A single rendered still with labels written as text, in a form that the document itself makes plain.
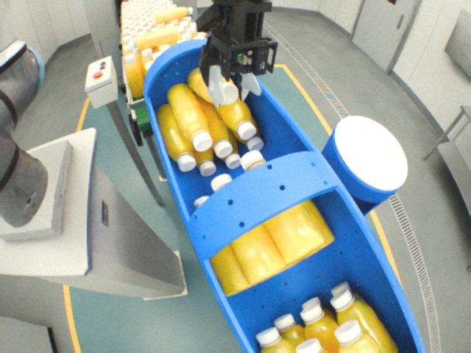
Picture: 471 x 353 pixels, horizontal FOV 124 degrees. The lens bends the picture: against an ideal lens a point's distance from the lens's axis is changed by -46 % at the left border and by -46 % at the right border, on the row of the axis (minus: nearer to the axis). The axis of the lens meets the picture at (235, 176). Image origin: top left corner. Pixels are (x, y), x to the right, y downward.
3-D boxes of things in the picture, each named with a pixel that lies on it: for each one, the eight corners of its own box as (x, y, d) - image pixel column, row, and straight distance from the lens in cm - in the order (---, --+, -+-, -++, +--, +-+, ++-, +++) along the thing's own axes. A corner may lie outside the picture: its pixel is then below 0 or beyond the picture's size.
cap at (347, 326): (361, 323, 39) (358, 316, 39) (360, 336, 36) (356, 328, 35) (340, 333, 40) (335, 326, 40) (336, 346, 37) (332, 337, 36)
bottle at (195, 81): (190, 95, 59) (213, 115, 43) (183, 71, 58) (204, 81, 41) (215, 87, 61) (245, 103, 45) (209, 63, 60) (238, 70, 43)
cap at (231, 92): (218, 105, 43) (221, 107, 41) (213, 86, 42) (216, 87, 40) (236, 98, 44) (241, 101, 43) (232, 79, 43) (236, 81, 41)
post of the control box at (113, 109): (157, 204, 168) (101, 94, 93) (156, 199, 170) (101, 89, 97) (163, 202, 167) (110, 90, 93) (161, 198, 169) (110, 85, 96)
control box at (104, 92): (94, 109, 87) (84, 88, 82) (96, 82, 104) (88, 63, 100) (118, 99, 86) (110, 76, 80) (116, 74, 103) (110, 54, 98)
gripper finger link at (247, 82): (252, 116, 40) (248, 75, 34) (237, 97, 44) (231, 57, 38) (267, 110, 41) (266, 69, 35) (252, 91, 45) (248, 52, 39)
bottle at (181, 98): (175, 107, 63) (196, 155, 51) (160, 93, 59) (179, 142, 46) (196, 93, 62) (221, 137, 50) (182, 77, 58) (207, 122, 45)
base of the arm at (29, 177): (2, 234, 54) (-29, 211, 49) (10, 175, 61) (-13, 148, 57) (45, 218, 43) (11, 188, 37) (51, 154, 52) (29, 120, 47)
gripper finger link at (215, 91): (212, 126, 37) (221, 77, 32) (200, 104, 41) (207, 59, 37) (229, 123, 38) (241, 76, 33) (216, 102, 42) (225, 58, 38)
